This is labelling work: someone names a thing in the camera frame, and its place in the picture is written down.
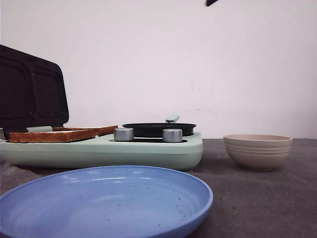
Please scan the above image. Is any blue plate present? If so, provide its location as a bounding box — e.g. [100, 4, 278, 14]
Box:
[0, 166, 213, 238]

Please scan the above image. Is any mint green breakfast maker base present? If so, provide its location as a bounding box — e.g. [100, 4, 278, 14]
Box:
[0, 126, 203, 171]

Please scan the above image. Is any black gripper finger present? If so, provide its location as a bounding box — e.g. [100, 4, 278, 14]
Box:
[206, 0, 218, 6]

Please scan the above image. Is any left silver knob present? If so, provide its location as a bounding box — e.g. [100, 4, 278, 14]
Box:
[114, 128, 134, 142]

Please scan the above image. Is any black frying pan mint handle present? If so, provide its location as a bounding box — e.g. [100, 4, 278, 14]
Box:
[122, 114, 197, 138]

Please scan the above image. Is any silver knob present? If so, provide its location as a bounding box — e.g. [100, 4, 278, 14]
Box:
[162, 128, 183, 143]
[114, 128, 134, 142]

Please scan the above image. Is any bread slice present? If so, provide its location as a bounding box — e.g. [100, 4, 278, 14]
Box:
[53, 125, 118, 133]
[8, 130, 114, 143]

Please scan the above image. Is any beige ribbed bowl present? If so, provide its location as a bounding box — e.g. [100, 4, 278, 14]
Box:
[223, 134, 293, 171]

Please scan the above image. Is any right silver knob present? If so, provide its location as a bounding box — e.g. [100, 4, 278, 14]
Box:
[162, 128, 183, 143]

